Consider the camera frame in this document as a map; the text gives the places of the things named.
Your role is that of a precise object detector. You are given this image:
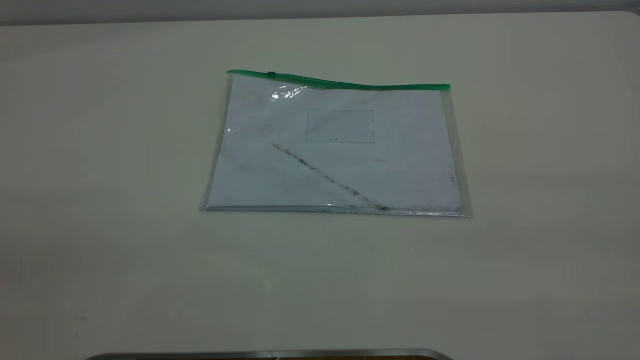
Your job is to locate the clear zip bag green zipper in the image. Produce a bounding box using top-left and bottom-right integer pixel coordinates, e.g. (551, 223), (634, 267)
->
(200, 69), (473, 219)

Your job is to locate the grey metal rim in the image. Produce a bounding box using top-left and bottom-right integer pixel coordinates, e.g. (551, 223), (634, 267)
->
(85, 348), (454, 360)

